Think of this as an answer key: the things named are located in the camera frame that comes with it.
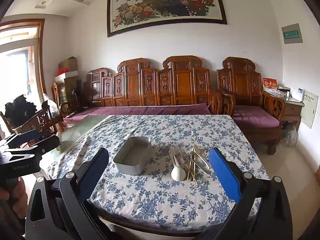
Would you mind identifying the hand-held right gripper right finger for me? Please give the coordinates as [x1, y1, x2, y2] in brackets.
[197, 147, 294, 240]

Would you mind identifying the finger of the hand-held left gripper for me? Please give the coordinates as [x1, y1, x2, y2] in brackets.
[5, 134, 61, 165]
[0, 129, 43, 148]

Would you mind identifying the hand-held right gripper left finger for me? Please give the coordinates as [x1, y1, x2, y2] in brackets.
[25, 147, 118, 240]

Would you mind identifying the pile of wooden chopsticks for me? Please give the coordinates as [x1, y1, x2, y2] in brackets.
[184, 150, 200, 182]

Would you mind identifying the cream plastic spoon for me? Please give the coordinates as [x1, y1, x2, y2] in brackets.
[192, 144, 212, 174]

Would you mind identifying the grey rectangular metal container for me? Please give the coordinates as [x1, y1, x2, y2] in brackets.
[113, 136, 152, 175]

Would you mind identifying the metal fork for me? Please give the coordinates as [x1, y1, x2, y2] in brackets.
[179, 147, 192, 164]

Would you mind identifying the person's left hand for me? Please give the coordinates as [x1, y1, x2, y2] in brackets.
[0, 178, 27, 207]

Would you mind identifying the dark wooden chair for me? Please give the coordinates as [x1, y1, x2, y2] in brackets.
[0, 100, 65, 147]

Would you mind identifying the black bag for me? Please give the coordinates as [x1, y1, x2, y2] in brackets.
[4, 94, 37, 128]

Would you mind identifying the white plastic bag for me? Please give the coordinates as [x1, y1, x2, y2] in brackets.
[42, 94, 59, 115]

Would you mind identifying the blue floral tablecloth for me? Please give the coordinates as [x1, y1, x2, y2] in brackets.
[46, 114, 270, 233]

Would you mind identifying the white box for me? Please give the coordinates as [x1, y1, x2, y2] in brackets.
[54, 70, 78, 83]

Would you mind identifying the floor fan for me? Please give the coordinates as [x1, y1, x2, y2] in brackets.
[280, 121, 298, 147]

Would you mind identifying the long purple bench cushion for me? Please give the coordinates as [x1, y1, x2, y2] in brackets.
[62, 103, 213, 123]

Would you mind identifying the brown cardboard box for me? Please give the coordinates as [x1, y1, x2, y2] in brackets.
[58, 56, 78, 73]

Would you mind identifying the wooden side table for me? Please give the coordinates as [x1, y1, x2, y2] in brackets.
[265, 90, 304, 130]

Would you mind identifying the carved wooden armchair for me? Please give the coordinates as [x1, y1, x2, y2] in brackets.
[216, 57, 285, 155]

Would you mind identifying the red printed card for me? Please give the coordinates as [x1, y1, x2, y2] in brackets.
[262, 77, 277, 92]

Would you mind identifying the carved wooden sofa bench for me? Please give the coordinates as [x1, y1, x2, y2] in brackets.
[84, 55, 223, 115]

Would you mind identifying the white desk device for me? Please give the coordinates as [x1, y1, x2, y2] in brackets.
[291, 88, 304, 102]

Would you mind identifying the framed peacock flower painting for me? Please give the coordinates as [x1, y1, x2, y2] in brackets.
[107, 0, 228, 38]

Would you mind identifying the wooden door frame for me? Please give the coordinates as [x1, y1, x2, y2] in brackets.
[0, 19, 48, 98]

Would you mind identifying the grey wall panel door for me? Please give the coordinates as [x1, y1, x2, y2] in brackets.
[300, 89, 319, 129]

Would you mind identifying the grey wall box green label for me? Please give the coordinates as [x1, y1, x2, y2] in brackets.
[281, 23, 303, 45]

